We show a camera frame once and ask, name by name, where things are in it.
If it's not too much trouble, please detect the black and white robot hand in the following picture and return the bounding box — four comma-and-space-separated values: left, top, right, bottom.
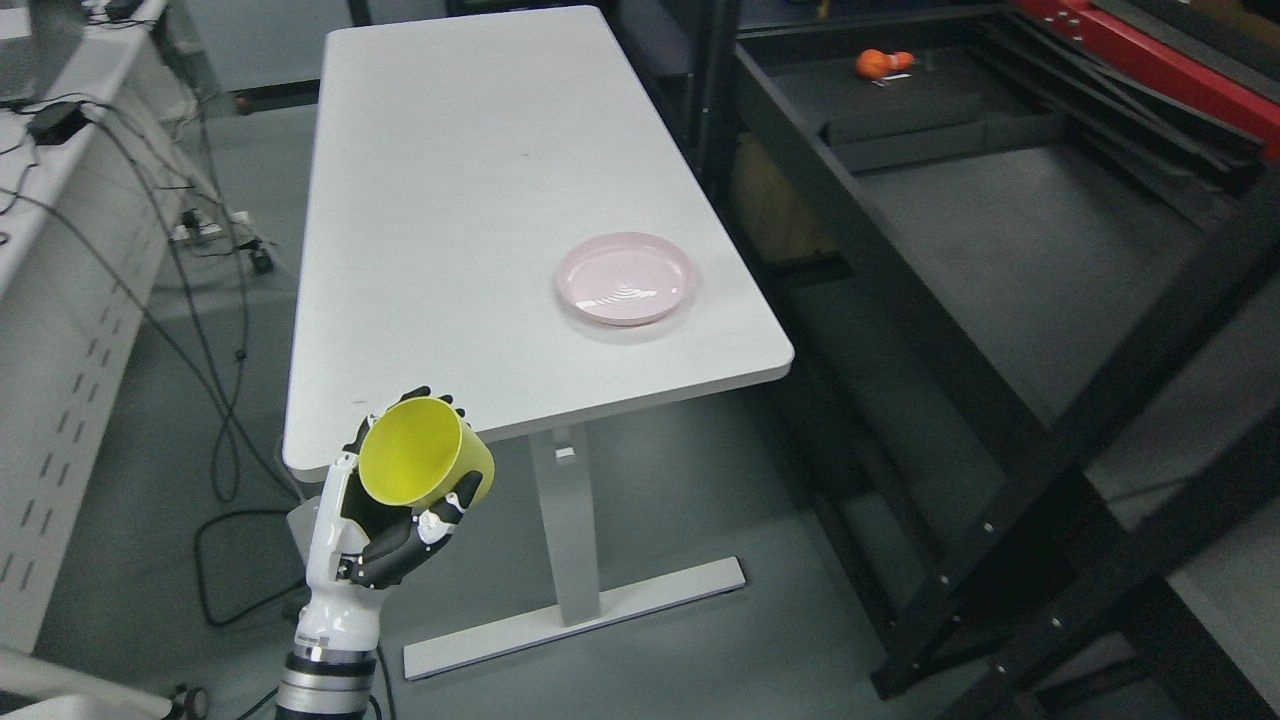
294, 387, 483, 651

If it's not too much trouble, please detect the yellow plastic cup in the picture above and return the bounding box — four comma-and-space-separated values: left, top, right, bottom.
358, 397, 495, 509

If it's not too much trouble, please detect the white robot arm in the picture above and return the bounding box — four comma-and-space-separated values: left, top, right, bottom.
274, 644, 378, 719

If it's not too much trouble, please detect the black metal shelf rack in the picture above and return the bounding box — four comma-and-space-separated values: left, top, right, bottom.
696, 1, 1277, 719

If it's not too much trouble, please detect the white power strip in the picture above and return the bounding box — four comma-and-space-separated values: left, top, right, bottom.
172, 208, 257, 245

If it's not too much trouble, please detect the white table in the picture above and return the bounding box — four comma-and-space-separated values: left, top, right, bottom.
283, 6, 794, 679

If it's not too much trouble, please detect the pink plastic plate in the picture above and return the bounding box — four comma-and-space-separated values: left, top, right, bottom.
554, 231, 698, 327

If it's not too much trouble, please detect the white side desk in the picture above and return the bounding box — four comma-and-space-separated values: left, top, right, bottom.
1, 1, 204, 652

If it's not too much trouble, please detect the black power adapter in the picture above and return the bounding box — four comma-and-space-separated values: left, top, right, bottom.
26, 101, 90, 146

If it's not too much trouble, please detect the grey laptop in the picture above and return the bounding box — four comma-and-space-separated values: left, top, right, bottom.
1, 1, 86, 108

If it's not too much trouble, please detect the orange toy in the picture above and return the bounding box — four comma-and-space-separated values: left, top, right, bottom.
855, 49, 915, 81

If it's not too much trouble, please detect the red metal beam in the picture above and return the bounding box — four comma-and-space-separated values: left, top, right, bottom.
1014, 1, 1279, 161

